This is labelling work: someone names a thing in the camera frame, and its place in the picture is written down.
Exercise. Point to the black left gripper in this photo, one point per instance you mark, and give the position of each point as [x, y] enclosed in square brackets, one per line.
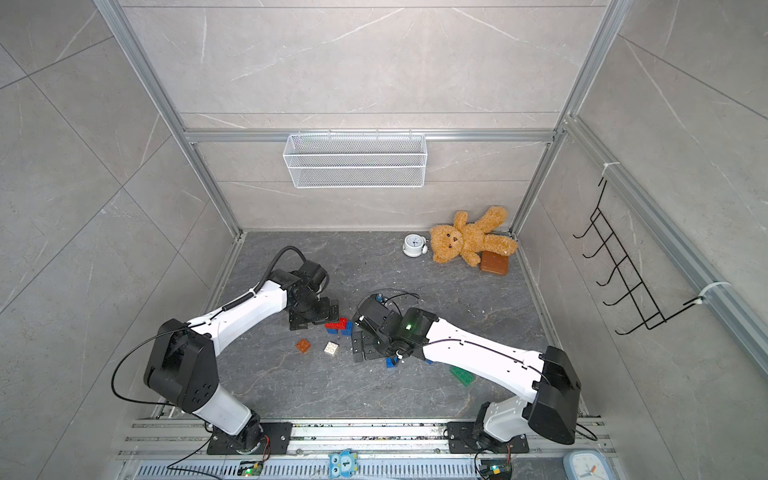
[328, 315]

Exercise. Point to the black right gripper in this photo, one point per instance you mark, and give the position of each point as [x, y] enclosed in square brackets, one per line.
[370, 350]

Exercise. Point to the red long lego brick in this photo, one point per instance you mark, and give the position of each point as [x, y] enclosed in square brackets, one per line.
[338, 325]

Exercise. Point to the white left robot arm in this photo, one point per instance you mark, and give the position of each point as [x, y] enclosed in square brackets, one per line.
[182, 366]

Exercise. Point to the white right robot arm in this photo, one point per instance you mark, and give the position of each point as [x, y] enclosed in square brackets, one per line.
[544, 385]

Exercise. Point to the white lego brick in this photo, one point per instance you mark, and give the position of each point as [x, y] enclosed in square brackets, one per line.
[331, 348]

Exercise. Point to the orange lego brick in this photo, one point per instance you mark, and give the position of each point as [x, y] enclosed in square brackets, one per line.
[303, 346]

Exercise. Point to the green lego brick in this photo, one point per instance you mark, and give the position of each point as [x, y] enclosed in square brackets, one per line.
[464, 377]

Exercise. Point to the white alarm clock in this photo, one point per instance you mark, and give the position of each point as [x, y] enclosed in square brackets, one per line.
[414, 245]

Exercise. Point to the brown teddy bear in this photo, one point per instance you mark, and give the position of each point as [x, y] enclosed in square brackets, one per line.
[468, 240]

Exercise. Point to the brown leather wallet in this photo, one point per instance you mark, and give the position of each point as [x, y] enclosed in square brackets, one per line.
[494, 263]

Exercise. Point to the blue owl figurine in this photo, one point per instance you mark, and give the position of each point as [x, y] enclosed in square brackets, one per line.
[343, 465]

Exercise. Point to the white blue desk clock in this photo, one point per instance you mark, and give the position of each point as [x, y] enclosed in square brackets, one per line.
[587, 465]

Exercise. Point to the white wire mesh basket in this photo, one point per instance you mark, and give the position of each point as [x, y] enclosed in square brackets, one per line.
[356, 160]

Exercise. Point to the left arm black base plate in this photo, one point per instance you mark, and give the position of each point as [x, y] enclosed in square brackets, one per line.
[270, 437]

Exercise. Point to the black wire hook rack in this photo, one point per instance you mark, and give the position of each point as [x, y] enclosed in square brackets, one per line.
[625, 272]

